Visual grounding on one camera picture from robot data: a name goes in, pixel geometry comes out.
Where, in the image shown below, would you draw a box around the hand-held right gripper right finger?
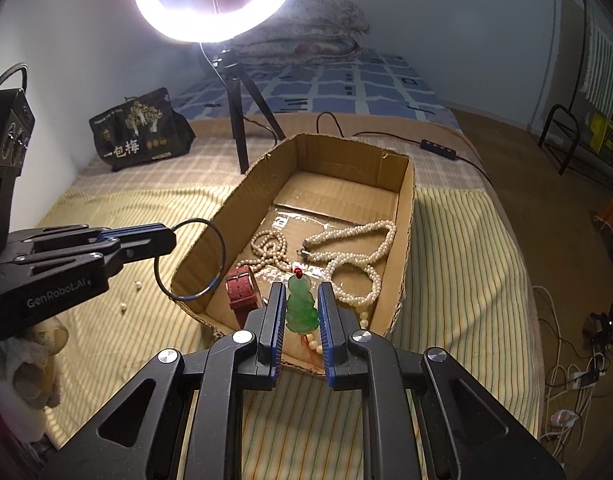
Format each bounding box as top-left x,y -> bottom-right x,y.
317,281 -> 567,480

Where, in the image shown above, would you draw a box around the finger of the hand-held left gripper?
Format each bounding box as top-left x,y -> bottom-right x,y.
9,223 -> 178,257
1,242 -> 178,273

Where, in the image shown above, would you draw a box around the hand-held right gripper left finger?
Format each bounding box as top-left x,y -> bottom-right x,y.
39,282 -> 287,480

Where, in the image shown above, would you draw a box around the jade pendant bead necklace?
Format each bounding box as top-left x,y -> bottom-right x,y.
285,269 -> 372,361

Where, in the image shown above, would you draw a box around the gold watch with red strap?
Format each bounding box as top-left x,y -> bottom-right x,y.
225,266 -> 264,328

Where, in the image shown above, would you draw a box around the black bangle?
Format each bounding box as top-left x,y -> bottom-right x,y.
154,218 -> 228,302

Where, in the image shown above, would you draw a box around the beige bead bracelet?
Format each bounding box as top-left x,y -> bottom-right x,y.
250,230 -> 290,273

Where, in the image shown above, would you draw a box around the white pearl necklace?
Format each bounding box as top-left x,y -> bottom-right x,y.
301,220 -> 397,307

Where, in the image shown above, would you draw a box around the brown cardboard box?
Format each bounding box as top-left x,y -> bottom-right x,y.
170,132 -> 417,376

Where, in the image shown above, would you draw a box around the crumpled white tissue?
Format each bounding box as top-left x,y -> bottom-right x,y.
0,317 -> 70,406

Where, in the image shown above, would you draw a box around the beige plaid sheet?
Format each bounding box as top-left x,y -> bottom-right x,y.
76,112 -> 492,196

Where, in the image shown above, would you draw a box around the black printed snack bag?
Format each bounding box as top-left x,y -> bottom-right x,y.
89,87 -> 196,173

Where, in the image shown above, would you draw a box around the yellow striped blanket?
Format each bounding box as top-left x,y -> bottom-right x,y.
34,182 -> 545,480

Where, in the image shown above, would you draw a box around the black tripod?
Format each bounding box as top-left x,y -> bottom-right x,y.
199,42 -> 287,173

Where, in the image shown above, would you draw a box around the blue patterned bedsheet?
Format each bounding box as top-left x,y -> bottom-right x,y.
174,47 -> 460,123

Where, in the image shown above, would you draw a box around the white power strip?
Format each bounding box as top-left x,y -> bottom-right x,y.
549,409 -> 580,428

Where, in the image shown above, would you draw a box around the folded floral quilt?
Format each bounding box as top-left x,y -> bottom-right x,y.
231,0 -> 371,63

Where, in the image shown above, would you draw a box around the black metal shoe rack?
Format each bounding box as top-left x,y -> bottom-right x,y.
539,104 -> 613,177

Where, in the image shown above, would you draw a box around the yellow box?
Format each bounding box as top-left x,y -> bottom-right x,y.
589,114 -> 613,161

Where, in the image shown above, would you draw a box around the striped hanging towel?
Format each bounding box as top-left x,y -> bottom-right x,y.
584,0 -> 613,116

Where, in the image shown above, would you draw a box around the black cable with inline switch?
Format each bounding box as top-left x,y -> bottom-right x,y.
315,111 -> 487,171

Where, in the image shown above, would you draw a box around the white ring light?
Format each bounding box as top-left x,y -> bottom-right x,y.
132,0 -> 304,43

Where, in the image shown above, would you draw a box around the tangle of white cables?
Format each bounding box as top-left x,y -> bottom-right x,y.
531,285 -> 613,446

